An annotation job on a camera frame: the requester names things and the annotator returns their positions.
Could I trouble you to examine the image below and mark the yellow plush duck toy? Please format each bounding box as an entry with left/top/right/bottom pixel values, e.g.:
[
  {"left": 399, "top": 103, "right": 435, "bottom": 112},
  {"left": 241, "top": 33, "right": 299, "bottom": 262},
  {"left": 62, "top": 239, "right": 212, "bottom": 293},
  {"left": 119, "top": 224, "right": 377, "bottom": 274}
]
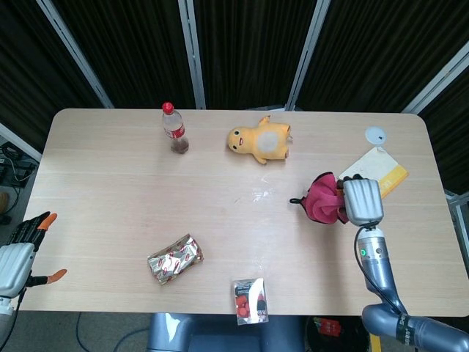
[{"left": 226, "top": 114, "right": 294, "bottom": 166}]

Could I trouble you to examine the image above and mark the tangled cables power strip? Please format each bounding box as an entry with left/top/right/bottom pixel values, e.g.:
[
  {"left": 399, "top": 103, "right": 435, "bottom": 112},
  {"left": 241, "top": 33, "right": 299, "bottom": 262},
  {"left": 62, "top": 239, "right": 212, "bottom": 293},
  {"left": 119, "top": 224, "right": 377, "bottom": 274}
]
[{"left": 0, "top": 142, "right": 38, "bottom": 191}]

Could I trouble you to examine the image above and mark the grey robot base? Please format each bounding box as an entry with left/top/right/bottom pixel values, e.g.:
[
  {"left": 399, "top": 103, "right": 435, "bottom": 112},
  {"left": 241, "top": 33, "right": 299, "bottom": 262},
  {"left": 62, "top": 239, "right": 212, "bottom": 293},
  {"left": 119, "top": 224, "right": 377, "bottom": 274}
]
[{"left": 146, "top": 312, "right": 306, "bottom": 352}]

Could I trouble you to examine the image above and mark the white yellow book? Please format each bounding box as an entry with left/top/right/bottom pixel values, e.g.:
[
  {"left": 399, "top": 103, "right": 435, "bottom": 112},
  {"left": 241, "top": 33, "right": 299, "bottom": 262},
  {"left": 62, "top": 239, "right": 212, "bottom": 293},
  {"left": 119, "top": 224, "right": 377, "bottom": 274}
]
[{"left": 339, "top": 146, "right": 410, "bottom": 200}]

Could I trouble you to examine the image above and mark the white round lid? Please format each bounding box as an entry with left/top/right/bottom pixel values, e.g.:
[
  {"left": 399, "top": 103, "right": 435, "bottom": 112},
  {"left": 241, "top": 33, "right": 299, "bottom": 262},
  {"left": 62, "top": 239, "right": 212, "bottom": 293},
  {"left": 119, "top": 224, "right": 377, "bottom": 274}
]
[{"left": 364, "top": 125, "right": 388, "bottom": 144}]

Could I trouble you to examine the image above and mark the silver foil snack bag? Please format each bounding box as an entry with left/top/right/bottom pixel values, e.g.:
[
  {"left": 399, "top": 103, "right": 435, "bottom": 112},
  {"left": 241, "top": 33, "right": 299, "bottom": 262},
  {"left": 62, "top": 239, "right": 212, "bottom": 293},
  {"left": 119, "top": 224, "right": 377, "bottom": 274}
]
[{"left": 147, "top": 233, "right": 204, "bottom": 286}]

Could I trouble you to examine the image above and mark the black waste bin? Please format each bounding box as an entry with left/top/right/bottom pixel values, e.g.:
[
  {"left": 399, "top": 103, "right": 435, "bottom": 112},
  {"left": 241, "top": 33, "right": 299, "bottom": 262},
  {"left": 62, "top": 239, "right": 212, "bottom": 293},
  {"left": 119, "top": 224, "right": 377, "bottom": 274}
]
[{"left": 305, "top": 315, "right": 372, "bottom": 352}]

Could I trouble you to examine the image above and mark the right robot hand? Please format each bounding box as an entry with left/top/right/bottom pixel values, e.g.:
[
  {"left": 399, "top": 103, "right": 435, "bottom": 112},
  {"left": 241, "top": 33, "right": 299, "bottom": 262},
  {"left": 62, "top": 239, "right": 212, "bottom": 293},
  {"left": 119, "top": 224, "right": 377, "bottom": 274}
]
[{"left": 336, "top": 175, "right": 385, "bottom": 227}]

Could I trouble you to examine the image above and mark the cola bottle red cap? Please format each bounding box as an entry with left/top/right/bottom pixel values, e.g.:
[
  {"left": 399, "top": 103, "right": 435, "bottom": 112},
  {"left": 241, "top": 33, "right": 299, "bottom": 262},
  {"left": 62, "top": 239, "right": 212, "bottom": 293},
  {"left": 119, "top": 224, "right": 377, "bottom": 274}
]
[{"left": 161, "top": 102, "right": 191, "bottom": 155}]

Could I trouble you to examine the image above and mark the pink cloth black trim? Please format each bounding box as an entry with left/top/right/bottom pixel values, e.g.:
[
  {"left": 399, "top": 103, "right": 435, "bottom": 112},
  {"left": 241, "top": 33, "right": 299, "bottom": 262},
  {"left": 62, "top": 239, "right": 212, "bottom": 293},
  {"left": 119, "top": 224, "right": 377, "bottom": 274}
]
[{"left": 289, "top": 172, "right": 351, "bottom": 225}]

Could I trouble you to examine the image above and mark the grey metal rack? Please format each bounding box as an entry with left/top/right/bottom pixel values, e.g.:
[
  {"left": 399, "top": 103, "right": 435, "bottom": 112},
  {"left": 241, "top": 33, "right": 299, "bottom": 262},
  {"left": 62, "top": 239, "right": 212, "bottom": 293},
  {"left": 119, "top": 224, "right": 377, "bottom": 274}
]
[{"left": 443, "top": 188, "right": 469, "bottom": 265}]

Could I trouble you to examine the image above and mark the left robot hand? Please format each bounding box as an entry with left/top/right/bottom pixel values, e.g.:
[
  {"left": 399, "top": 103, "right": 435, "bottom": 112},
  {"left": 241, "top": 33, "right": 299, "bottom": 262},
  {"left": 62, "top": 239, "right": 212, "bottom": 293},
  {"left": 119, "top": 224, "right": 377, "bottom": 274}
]
[{"left": 0, "top": 210, "right": 69, "bottom": 298}]

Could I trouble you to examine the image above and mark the white partition post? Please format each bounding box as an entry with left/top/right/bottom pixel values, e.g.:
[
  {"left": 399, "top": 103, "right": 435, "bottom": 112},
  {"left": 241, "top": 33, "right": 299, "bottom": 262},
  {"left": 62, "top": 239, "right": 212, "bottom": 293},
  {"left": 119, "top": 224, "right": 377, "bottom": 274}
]
[
  {"left": 402, "top": 46, "right": 469, "bottom": 114},
  {"left": 35, "top": 0, "right": 114, "bottom": 109},
  {"left": 285, "top": 0, "right": 333, "bottom": 111},
  {"left": 177, "top": 0, "right": 207, "bottom": 110},
  {"left": 0, "top": 122, "right": 43, "bottom": 163}
]

